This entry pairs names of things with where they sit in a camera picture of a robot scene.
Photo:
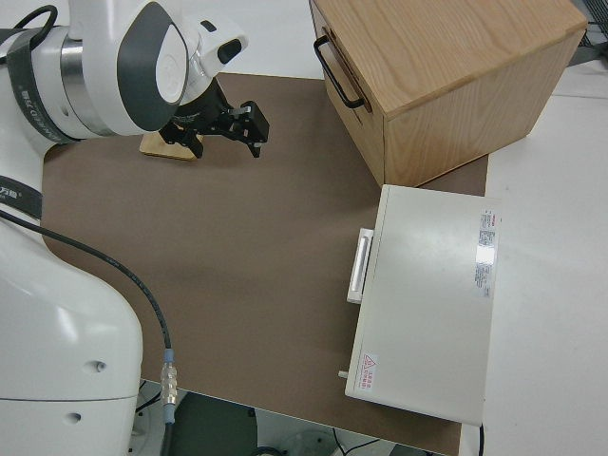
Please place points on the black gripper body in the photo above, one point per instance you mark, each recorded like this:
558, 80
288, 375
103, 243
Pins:
202, 111

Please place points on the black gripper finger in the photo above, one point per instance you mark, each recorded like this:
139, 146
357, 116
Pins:
256, 128
185, 138

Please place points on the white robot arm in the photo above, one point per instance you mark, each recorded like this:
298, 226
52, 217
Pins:
119, 71

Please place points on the wooden mug tree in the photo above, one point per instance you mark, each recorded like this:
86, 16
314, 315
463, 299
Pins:
157, 148

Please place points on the brown table mat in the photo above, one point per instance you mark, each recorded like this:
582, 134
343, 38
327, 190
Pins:
237, 237

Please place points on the wooden drawer box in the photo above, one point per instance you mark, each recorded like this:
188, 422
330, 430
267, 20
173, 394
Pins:
451, 71

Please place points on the white toaster oven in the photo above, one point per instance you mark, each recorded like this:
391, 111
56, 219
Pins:
427, 294

